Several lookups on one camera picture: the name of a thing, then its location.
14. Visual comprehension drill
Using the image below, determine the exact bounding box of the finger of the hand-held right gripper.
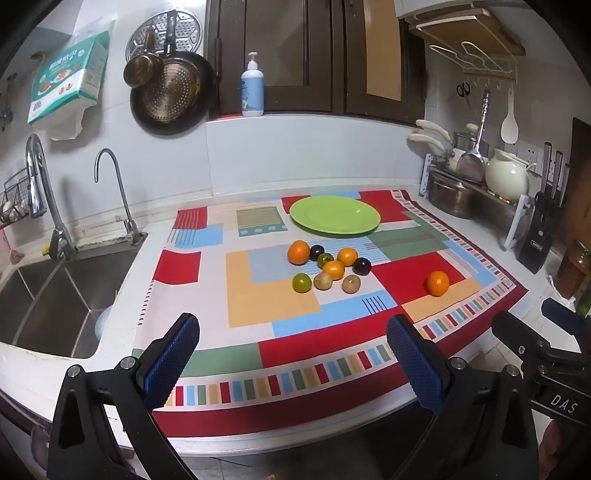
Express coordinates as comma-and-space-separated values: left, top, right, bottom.
541, 298, 585, 345
491, 311, 551, 366

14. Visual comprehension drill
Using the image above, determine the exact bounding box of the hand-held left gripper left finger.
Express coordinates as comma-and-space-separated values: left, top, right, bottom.
46, 313, 201, 480

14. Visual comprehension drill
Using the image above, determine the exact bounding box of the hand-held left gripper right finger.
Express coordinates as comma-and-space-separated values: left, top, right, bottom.
387, 315, 541, 480

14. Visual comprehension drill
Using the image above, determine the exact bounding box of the green plate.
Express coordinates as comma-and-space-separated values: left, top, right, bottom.
289, 195, 381, 236

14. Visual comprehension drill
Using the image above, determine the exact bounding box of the person's right hand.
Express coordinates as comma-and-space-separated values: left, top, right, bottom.
538, 419, 568, 480

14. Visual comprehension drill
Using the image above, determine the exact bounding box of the pale blue bowl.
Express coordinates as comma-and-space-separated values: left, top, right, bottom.
93, 305, 114, 343

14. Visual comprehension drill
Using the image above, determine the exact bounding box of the black knife block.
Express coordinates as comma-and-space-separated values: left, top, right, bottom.
516, 191, 561, 274

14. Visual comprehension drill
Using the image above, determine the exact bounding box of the white metal dish rack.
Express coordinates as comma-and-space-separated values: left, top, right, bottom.
419, 153, 532, 252

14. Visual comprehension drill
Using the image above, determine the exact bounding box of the colourful patterned tablecloth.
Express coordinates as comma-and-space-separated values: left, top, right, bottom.
131, 188, 529, 438

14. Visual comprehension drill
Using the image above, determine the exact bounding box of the stainless steel sink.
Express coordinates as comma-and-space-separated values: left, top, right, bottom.
0, 242, 148, 361

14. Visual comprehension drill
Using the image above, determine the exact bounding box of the stainless steel pot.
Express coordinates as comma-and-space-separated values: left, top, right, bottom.
429, 178, 476, 220

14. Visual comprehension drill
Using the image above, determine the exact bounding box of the cream ceramic pot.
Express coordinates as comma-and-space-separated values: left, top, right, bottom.
485, 148, 536, 204

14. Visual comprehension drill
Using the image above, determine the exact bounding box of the dark brown board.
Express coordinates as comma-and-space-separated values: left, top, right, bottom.
570, 117, 591, 204

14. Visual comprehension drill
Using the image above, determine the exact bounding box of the metal skimmer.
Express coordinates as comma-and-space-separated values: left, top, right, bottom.
456, 90, 491, 183

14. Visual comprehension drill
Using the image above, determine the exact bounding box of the slim gooseneck faucet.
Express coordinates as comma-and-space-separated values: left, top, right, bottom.
95, 148, 148, 245

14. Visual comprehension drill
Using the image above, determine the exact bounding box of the steel pot with lid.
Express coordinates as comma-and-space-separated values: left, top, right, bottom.
450, 131, 490, 160

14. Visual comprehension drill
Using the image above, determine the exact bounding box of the white rice spoon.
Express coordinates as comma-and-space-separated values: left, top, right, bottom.
501, 88, 519, 145

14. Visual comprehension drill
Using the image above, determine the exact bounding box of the chrome kitchen faucet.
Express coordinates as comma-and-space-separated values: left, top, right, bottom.
25, 134, 77, 261

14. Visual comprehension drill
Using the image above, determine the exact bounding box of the black frying pan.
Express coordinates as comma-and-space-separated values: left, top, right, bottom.
129, 9, 216, 136

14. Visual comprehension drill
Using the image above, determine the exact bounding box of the white blue pump bottle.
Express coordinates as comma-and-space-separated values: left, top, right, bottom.
240, 52, 265, 117

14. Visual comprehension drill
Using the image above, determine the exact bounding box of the small copper saucepan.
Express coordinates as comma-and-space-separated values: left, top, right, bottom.
123, 28, 165, 89

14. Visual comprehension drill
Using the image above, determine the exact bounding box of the green white carton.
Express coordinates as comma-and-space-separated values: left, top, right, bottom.
27, 37, 110, 126

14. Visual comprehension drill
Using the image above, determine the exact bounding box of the wooden cutting board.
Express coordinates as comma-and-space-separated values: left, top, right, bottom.
409, 9, 527, 58

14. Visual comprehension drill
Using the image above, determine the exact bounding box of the brown cardboard sheet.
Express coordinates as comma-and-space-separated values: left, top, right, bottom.
365, 0, 402, 101

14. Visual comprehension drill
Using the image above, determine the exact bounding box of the round metal steamer plate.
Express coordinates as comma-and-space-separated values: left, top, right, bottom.
126, 8, 204, 61

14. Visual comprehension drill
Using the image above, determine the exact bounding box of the white wall socket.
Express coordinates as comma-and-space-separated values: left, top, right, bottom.
515, 143, 546, 174

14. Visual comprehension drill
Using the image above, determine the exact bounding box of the cream handled saucepan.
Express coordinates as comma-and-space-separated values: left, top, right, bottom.
407, 133, 458, 171

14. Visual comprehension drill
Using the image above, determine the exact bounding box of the black wire basket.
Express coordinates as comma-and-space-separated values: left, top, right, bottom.
0, 168, 34, 228

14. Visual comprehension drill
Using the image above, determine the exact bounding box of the wooden hook rail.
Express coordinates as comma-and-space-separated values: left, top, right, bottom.
463, 69, 517, 85

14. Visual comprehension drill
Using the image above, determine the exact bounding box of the white wire rack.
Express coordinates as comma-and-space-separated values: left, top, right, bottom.
428, 41, 518, 77

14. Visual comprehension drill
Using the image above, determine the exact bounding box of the dark brown window frame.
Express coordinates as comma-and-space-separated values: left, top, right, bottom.
205, 0, 428, 126

